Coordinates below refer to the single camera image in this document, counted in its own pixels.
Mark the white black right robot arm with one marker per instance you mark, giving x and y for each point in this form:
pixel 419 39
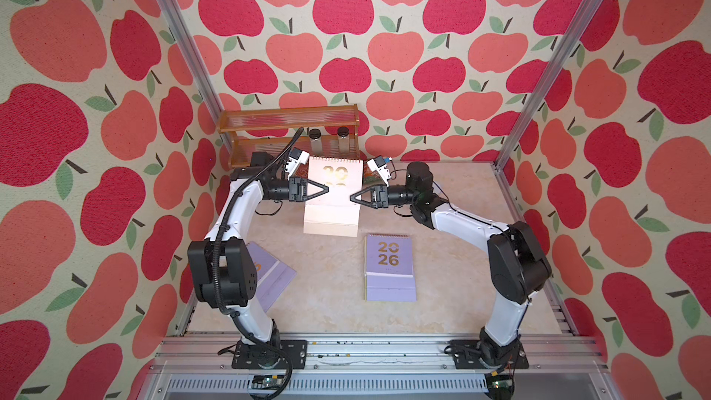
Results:
pixel 519 268

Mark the aluminium corner post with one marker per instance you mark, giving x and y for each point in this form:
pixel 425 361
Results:
pixel 569 41
pixel 173 14

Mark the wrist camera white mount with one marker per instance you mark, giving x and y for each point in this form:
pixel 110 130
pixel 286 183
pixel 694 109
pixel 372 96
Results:
pixel 379 163
pixel 294 160

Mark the left glass spice jar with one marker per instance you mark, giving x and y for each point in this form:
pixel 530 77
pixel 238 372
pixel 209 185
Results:
pixel 316 144

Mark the right glass spice jar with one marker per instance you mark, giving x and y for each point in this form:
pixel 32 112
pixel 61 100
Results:
pixel 344 139

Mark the right aluminium corner post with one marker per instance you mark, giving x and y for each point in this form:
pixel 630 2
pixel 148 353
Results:
pixel 569 41

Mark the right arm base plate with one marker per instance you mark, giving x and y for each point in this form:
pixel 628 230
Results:
pixel 487 355

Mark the pink calendar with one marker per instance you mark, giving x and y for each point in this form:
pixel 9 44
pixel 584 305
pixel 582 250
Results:
pixel 334 213

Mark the glass spice jar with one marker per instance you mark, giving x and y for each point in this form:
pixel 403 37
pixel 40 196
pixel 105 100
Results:
pixel 344 139
pixel 316 144

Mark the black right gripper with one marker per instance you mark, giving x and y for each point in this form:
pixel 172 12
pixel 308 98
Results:
pixel 379 197

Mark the green orange snack packet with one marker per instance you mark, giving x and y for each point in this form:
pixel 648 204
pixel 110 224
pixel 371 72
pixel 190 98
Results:
pixel 376 176

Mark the left aluminium corner post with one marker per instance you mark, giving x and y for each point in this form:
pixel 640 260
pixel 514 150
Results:
pixel 173 14

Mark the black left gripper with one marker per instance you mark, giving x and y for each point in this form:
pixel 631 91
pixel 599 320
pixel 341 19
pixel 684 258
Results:
pixel 297 190

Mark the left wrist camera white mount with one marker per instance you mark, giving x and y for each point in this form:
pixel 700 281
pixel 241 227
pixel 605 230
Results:
pixel 294 160

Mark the purple calendar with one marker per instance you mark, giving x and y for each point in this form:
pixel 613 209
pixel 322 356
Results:
pixel 273 275
pixel 389 269

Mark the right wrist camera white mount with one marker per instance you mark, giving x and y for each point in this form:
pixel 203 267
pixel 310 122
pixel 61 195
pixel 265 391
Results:
pixel 379 163

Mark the aluminium front rail frame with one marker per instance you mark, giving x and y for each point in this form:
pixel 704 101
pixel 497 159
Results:
pixel 375 366

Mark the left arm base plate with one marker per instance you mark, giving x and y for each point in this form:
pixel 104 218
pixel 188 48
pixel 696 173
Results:
pixel 253 357

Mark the wooden three-tier shelf rack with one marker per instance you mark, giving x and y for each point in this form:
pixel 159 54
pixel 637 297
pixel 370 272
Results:
pixel 271 130

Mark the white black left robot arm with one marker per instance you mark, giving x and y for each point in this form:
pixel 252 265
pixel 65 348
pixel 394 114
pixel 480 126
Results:
pixel 224 273

